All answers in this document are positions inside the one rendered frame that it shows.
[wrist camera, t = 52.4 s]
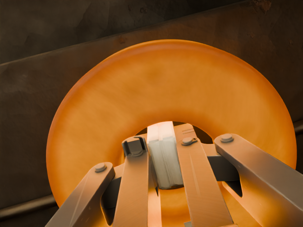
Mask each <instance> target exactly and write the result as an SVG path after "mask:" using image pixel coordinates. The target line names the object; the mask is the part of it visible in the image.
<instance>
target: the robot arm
mask: <svg viewBox="0 0 303 227"><path fill-rule="evenodd" d="M122 147H123V150H124V154H125V162H124V163H123V164H121V165H119V166H117V167H113V164H112V163H110V162H104V163H99V164H97V165H96V166H94V167H92V168H91V169H90V170H89V172H88V173H87V174H86V175H85V177H84V178H83V179H82V180H81V181H80V183H79V184H78V185H77V187H76V188H75V189H74V190H73V192H72V193H71V194H70V195H69V197H68V198H67V199H66V201H65V202H64V203H63V204H62V205H61V207H60V208H59V209H58V210H57V212H56V213H55V214H54V216H53V217H52V218H51V219H50V221H49V222H48V223H47V224H46V225H45V227H162V224H161V201H160V190H159V188H160V189H162V190H165V189H169V188H171V186H175V187H178V186H184V188H185V193H186V198H187V203H188V209H189V214H190V218H191V223H192V227H239V226H238V224H234V222H233V219H232V217H231V215H230V212H229V209H228V207H227V205H226V202H225V200H224V197H223V195H222V193H221V190H220V188H219V185H218V183H217V182H220V181H222V184H223V186H224V188H225V189H226V190H227V191H228V192H229V193H230V194H231V195H232V196H233V197H234V198H235V199H236V200H237V201H238V202H239V203H240V204H241V205H242V206H243V207H244V208H245V209H246V210H247V211H248V212H249V213H250V214H251V215H252V217H253V218H254V219H255V220H256V221H257V222H258V223H259V224H260V225H261V226H262V227H303V174H301V173H299V172H298V171H296V170H295V169H293V168H291V167H290V166H288V165H287V164H285V163H283V162H281V161H280V160H278V159H277V158H275V157H273V156H272V155H270V154H268V153H267V152H265V151H263V150H262V149H260V148H258V147H257V146H255V145H254V144H252V143H250V142H249V141H247V140H246V139H244V138H242V137H240V136H239V135H236V134H231V133H228V134H227V133H226V134H224V135H220V136H218V137H217V138H216V139H215V140H214V144H203V143H201V142H200V140H199V139H198V138H197V136H196V133H195V131H194V128H193V126H192V125H191V124H188V123H187V124H182V125H178V126H173V122H172V121H169V122H161V123H156V124H153V125H151V126H148V127H147V133H146V134H142V135H138V136H133V137H130V138H127V139H125V140H124V141H123V142H122ZM158 185H159V186H158Z"/></svg>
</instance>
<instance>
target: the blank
mask: <svg viewBox="0 0 303 227"><path fill-rule="evenodd" d="M169 121H176V122H184V123H188V124H191V125H194V126H196V127H198V128H200V129H202V130H203V131H204V132H205V133H207V134H208V135H209V136H210V137H211V138H212V141H213V144H214V140H215V139H216V138H217V137H218V136H220V135H224V134H226V133H227V134H228V133H231V134H236V135H239V136H240V137H242V138H244V139H246V140H247V141H249V142H250V143H252V144H254V145H255V146H257V147H258V148H260V149H262V150H263V151H265V152H267V153H268V154H270V155H272V156H273V157H275V158H277V159H278V160H280V161H281V162H283V163H285V164H287V165H288V166H290V167H291V168H293V169H296V162H297V145H296V137H295V132H294V127H293V123H292V120H291V117H290V114H289V112H288V110H287V108H286V105H285V104H284V102H283V100H282V98H281V96H280V95H279V93H278V92H277V91H276V89H275V88H274V87H273V86H272V84H271V83H270V82H269V81H268V80H267V79H266V78H265V77H264V76H263V75H262V74H261V73H260V72H259V71H257V70H256V69H255V68H254V67H252V66H251V65H250V64H248V63H247V62H245V61H243V60H242V59H240V58H238V57H236V56H234V55H232V54H230V53H228V52H226V51H223V50H220V49H218V48H215V47H212V46H209V45H206V44H203V43H199V42H194V41H188V40H177V39H165V40H154V41H147V42H143V43H139V44H136V45H133V46H130V47H127V48H125V49H123V50H120V51H118V52H116V53H114V54H112V55H111V56H109V57H108V58H106V59H104V60H103V61H101V62H100V63H99V64H98V65H96V66H95V67H93V68H92V69H91V70H90V71H88V72H87V73H86V74H85V75H84V76H82V77H81V78H80V79H79V80H78V81H77V82H76V84H75V85H74V86H73V87H72V88H71V89H70V91H69V92H68V93H67V95H66V96H65V97H64V99H63V100H62V102H61V104H60V106H59V107H58V109H57V111H56V113H55V116H54V118H53V121H52V124H51V127H50V131H49V135H48V139H47V146H46V167H47V174H48V179H49V183H50V187H51V190H52V193H53V196H54V198H55V200H56V202H57V205H58V207H59V208H60V207H61V205H62V204H63V203H64V202H65V201H66V199H67V198H68V197H69V195H70V194H71V193H72V192H73V190H74V189H75V188H76V187H77V185H78V184H79V183H80V181H81V180H82V179H83V178H84V177H85V175H86V174H87V173H88V172H89V170H90V169H91V168H92V167H94V166H96V165H97V164H99V163H104V162H110V163H112V164H113V167H117V166H119V165H121V164H123V163H124V162H125V159H124V150H123V147H122V142H123V141H124V140H125V139H127V138H130V137H133V136H135V135H136V134H137V133H139V132H140V131H141V130H143V129H144V128H146V127H148V126H151V125H153V124H156V123H161V122H169ZM217 183H218V185H219V188H220V190H221V193H222V195H223V197H224V200H225V202H226V205H227V207H228V209H229V212H230V215H231V217H232V219H233V222H234V224H238V226H239V227H262V226H261V225H260V224H259V223H258V222H257V221H256V220H255V219H254V218H253V217H252V215H251V214H250V213H249V212H248V211H247V210H246V209H245V208H244V207H243V206H242V205H241V204H240V203H239V202H238V201H237V200H236V199H235V198H234V197H233V196H232V195H231V194H230V193H229V192H228V191H227V190H226V189H225V188H224V186H223V184H222V181H220V182H217ZM159 190H160V201H161V224H162V227H192V223H191V218H190V214H189V209H188V203H187V198H186V193H185V188H184V187H182V188H179V189H173V190H162V189H159Z"/></svg>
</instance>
